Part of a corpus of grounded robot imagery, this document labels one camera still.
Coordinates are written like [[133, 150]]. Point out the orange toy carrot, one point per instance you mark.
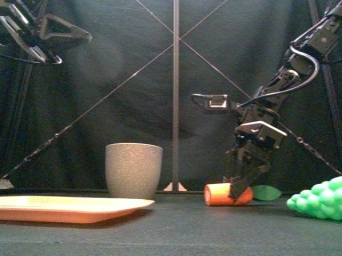
[[218, 195]]

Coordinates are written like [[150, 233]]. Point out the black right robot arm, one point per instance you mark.
[[308, 63]]

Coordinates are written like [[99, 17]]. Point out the pink rectangular plate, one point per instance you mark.
[[67, 208]]

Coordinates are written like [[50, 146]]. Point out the green toy grape bunch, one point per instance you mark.
[[322, 200]]

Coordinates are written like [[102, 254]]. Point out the grey speckled cup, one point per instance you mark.
[[134, 170]]

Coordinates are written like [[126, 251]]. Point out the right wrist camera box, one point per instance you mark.
[[218, 101]]

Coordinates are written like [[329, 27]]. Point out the grey vertical frame post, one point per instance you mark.
[[175, 100]]

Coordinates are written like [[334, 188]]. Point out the metal frame foot bracket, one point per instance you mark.
[[6, 184]]

